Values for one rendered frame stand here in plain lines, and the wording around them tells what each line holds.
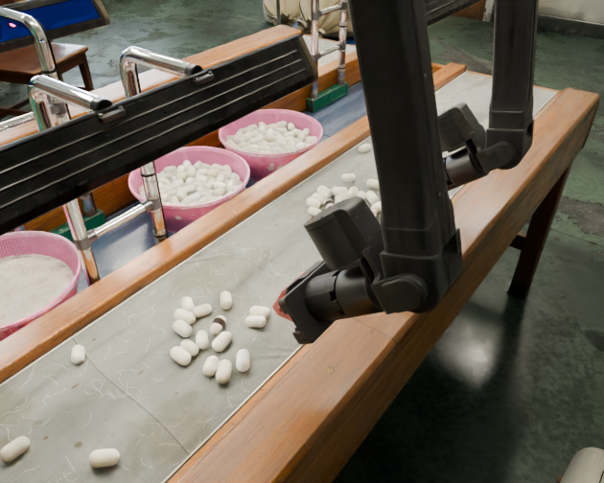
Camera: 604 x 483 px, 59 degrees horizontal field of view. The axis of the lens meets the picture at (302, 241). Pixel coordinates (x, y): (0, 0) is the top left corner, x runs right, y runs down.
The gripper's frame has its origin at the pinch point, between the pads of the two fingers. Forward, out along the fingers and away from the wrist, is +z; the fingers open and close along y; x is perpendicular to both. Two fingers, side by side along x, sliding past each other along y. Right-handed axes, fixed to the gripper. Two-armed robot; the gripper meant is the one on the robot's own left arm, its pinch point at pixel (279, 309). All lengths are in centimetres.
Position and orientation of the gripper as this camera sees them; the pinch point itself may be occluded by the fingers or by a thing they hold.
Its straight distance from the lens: 73.0
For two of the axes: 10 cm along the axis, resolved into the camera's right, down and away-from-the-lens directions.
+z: -6.1, 2.3, 7.6
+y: -6.1, 4.8, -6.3
